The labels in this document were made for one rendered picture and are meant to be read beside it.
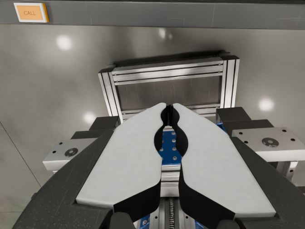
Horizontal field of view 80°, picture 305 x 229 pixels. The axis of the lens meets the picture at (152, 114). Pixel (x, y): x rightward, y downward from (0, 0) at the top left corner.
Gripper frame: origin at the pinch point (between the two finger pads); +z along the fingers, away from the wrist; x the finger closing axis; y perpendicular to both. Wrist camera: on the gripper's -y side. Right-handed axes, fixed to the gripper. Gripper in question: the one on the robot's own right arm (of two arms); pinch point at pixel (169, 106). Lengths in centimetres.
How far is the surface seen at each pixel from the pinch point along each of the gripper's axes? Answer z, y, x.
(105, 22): 25.8, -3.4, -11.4
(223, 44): 121, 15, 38
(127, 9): 25.8, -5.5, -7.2
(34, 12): 24.6, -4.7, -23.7
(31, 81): 121, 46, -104
